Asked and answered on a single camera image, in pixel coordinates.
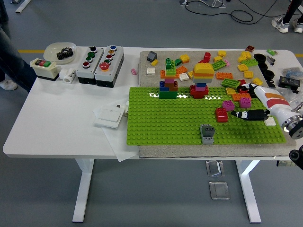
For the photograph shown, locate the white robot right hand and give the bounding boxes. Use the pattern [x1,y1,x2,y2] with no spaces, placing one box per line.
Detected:
[230,82,294,125]

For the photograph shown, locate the magenta brick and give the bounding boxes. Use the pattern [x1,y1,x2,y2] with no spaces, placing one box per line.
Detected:
[239,96,252,109]
[222,100,235,111]

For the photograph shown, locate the green studded baseplate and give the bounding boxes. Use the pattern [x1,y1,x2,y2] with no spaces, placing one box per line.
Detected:
[126,86,287,146]

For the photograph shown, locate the long orange brick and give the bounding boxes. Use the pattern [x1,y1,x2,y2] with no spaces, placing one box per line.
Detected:
[215,72,234,80]
[231,93,252,102]

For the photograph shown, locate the long lime green brick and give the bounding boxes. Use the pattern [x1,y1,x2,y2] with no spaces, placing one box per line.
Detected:
[221,78,239,89]
[211,59,227,71]

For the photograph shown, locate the square red brick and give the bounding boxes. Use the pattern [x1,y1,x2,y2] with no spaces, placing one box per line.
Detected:
[214,107,229,123]

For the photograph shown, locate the grey brick stack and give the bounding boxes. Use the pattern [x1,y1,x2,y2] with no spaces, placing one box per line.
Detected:
[200,123,215,145]

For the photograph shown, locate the brick tower with yellow roof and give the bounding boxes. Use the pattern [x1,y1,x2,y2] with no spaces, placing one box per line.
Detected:
[189,62,215,100]

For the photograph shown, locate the narrow red brick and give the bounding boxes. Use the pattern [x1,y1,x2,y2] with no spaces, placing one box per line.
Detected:
[198,52,212,64]

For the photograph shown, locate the brick tower with green base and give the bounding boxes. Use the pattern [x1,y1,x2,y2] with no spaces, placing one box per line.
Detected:
[159,57,181,100]

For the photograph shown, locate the clear plastic bag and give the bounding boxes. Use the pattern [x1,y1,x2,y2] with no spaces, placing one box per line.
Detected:
[274,88,303,112]

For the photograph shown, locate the black display device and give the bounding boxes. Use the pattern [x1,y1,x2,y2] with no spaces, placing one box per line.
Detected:
[278,76,301,92]

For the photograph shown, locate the bag with blue parts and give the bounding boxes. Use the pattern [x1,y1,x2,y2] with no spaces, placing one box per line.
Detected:
[279,67,303,80]

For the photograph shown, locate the metal floor plate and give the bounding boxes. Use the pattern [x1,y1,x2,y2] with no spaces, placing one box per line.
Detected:
[208,181,231,201]
[205,160,226,177]

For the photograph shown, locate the white table leg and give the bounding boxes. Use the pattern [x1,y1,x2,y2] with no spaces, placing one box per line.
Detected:
[72,158,95,223]
[235,160,262,224]

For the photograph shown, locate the white paper sheet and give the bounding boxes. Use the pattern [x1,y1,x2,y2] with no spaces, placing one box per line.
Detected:
[92,101,139,163]

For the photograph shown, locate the control box with emergency stop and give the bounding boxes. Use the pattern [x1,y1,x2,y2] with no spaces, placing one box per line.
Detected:
[94,44,125,88]

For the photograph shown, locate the three-button control box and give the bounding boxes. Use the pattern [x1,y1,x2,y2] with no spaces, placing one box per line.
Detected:
[76,46,105,85]

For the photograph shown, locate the white pipe fitting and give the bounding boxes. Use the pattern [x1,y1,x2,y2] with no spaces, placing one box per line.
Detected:
[59,68,77,84]

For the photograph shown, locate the black gears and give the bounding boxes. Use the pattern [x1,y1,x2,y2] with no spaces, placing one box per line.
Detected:
[56,47,74,61]

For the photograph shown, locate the white bowl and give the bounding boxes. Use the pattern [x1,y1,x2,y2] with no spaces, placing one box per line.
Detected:
[44,42,78,65]

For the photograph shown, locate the white desk foot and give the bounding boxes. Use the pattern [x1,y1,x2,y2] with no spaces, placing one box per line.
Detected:
[15,0,31,14]

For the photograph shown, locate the white wall switch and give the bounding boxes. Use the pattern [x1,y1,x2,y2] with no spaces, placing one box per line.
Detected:
[94,107,125,130]

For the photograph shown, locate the red green switch box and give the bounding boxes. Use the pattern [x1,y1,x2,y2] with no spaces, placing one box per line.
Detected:
[30,58,60,82]

